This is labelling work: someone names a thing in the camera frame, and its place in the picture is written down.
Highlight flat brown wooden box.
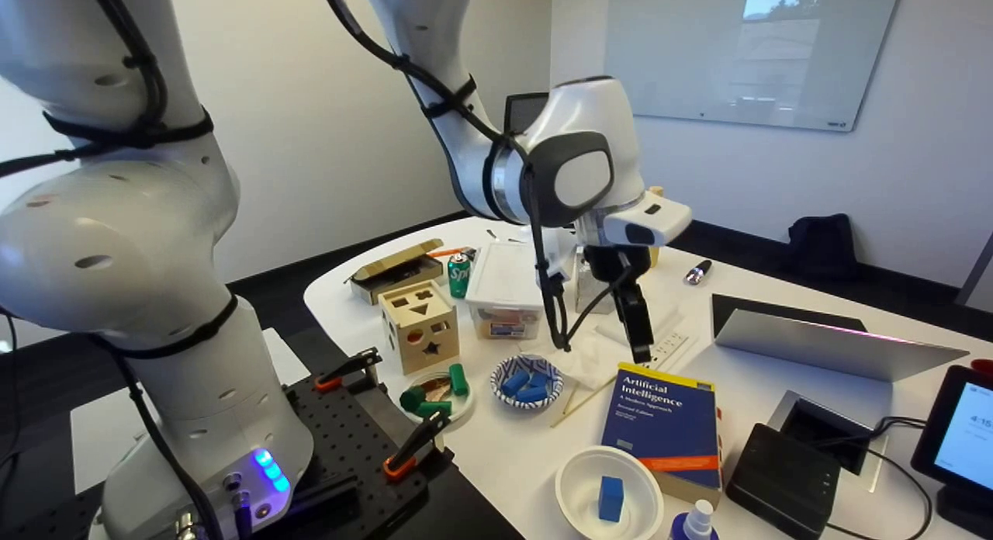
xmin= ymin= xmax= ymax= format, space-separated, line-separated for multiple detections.
xmin=345 ymin=238 xmax=445 ymax=305

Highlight black box device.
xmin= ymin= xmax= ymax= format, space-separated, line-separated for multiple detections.
xmin=725 ymin=423 xmax=843 ymax=540

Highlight white tissue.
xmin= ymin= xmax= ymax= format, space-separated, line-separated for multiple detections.
xmin=534 ymin=327 xmax=621 ymax=389

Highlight white power strip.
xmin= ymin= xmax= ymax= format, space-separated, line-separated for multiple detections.
xmin=596 ymin=306 xmax=692 ymax=371

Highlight clear plastic container white lid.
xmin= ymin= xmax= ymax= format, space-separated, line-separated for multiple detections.
xmin=463 ymin=241 xmax=550 ymax=341

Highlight wooden sticks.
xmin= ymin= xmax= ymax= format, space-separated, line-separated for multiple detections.
xmin=548 ymin=372 xmax=618 ymax=430

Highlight heap of blue blocks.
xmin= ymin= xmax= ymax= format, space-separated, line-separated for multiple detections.
xmin=500 ymin=369 xmax=552 ymax=404

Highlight green soda can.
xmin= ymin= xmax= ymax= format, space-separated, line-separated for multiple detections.
xmin=447 ymin=251 xmax=475 ymax=299

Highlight black monitor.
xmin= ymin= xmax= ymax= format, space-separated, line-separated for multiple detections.
xmin=503 ymin=92 xmax=551 ymax=136

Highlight blue white patterned bowl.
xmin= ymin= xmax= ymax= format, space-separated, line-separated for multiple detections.
xmin=490 ymin=354 xmax=566 ymax=411

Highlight blue book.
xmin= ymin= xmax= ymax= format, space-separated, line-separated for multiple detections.
xmin=600 ymin=362 xmax=725 ymax=507

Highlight wooden shape sorter cube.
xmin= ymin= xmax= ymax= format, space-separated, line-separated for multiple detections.
xmin=378 ymin=280 xmax=461 ymax=376

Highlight small white plate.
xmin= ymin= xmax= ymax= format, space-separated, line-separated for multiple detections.
xmin=399 ymin=369 xmax=476 ymax=425

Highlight black bag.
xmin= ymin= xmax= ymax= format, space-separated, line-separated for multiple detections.
xmin=787 ymin=213 xmax=859 ymax=282

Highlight whiteboard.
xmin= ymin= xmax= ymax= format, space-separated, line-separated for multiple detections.
xmin=603 ymin=0 xmax=905 ymax=133

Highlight silver laptop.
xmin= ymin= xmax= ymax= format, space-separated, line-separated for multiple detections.
xmin=711 ymin=292 xmax=971 ymax=384

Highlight blue block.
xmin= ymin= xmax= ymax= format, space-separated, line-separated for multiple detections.
xmin=597 ymin=475 xmax=625 ymax=524

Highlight black orange clamp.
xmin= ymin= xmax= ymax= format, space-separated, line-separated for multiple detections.
xmin=382 ymin=410 xmax=452 ymax=479
xmin=313 ymin=348 xmax=383 ymax=393

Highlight spray bottle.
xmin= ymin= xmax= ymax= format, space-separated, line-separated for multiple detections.
xmin=668 ymin=499 xmax=721 ymax=540

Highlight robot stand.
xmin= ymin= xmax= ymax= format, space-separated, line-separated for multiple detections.
xmin=0 ymin=346 xmax=528 ymax=540

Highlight black tablet display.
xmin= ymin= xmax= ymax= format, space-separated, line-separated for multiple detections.
xmin=910 ymin=364 xmax=993 ymax=538

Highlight table cable port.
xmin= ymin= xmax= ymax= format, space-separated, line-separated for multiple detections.
xmin=766 ymin=389 xmax=890 ymax=493

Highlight black cable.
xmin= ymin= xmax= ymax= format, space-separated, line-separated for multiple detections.
xmin=805 ymin=415 xmax=933 ymax=540

